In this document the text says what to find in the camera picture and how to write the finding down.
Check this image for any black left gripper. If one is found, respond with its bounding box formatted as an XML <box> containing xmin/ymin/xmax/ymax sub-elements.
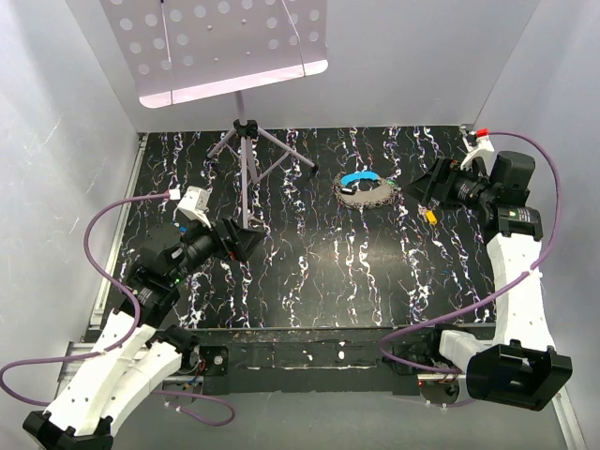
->
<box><xmin>168</xmin><ymin>209</ymin><xmax>266</xmax><ymax>284</ymax></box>

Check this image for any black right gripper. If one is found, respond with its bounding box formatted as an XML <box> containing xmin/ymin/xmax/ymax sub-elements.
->
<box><xmin>400</xmin><ymin>156</ymin><xmax>496</xmax><ymax>212</ymax></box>

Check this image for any yellow capped key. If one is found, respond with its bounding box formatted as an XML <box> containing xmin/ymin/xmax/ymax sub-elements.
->
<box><xmin>418</xmin><ymin>206</ymin><xmax>438</xmax><ymax>226</ymax></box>

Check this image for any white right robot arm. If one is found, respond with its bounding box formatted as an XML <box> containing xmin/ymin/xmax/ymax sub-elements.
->
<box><xmin>406</xmin><ymin>151</ymin><xmax>573</xmax><ymax>412</ymax></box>

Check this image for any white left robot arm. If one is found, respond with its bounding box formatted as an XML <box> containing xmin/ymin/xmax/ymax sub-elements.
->
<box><xmin>22</xmin><ymin>218</ymin><xmax>265</xmax><ymax>449</ymax></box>

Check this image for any white perforated music stand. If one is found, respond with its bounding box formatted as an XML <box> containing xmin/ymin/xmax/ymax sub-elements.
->
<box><xmin>98</xmin><ymin>0</ymin><xmax>329</xmax><ymax>229</ymax></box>

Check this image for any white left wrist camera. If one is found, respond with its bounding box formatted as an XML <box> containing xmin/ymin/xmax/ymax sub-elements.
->
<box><xmin>177</xmin><ymin>186</ymin><xmax>212</xmax><ymax>230</ymax></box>

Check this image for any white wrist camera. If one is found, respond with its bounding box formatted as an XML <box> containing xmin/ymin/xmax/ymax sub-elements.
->
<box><xmin>177</xmin><ymin>186</ymin><xmax>212</xmax><ymax>230</ymax></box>
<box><xmin>459</xmin><ymin>127</ymin><xmax>495</xmax><ymax>170</ymax></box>

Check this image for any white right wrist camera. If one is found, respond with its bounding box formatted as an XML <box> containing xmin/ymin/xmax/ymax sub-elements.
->
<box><xmin>459</xmin><ymin>127</ymin><xmax>495</xmax><ymax>170</ymax></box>

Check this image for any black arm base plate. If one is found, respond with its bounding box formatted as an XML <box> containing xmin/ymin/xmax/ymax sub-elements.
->
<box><xmin>192</xmin><ymin>327</ymin><xmax>466</xmax><ymax>401</ymax></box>

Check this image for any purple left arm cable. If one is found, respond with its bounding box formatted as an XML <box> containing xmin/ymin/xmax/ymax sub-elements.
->
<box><xmin>0</xmin><ymin>191</ymin><xmax>234</xmax><ymax>427</ymax></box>

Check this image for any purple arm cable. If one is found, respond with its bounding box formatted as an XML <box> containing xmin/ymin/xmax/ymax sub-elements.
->
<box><xmin>0</xmin><ymin>191</ymin><xmax>234</xmax><ymax>427</ymax></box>
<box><xmin>378</xmin><ymin>131</ymin><xmax>563</xmax><ymax>408</ymax></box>

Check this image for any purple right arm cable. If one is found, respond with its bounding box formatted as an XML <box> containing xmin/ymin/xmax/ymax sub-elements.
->
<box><xmin>378</xmin><ymin>131</ymin><xmax>563</xmax><ymax>408</ymax></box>

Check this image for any aluminium rail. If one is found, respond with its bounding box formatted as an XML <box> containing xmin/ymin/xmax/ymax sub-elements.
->
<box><xmin>552</xmin><ymin>387</ymin><xmax>587</xmax><ymax>450</ymax></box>

